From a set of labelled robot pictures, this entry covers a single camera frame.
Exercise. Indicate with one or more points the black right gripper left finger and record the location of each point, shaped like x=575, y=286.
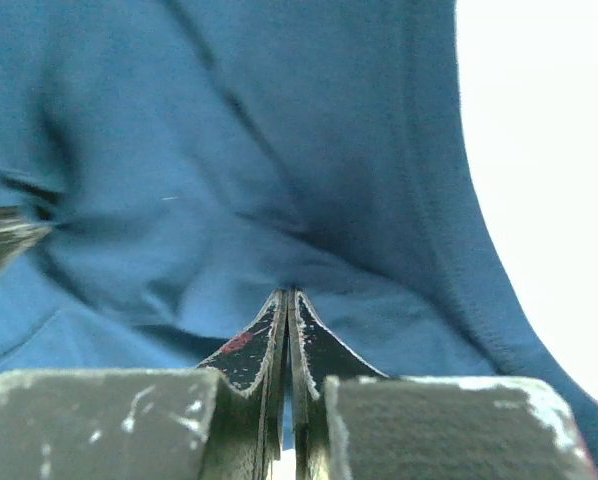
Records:
x=219, y=420

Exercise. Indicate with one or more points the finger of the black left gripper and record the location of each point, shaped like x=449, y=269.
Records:
x=18, y=234

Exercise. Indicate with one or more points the navy blue t shirt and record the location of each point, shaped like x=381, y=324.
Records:
x=189, y=157

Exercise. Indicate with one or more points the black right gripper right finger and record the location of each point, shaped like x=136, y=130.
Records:
x=351, y=421

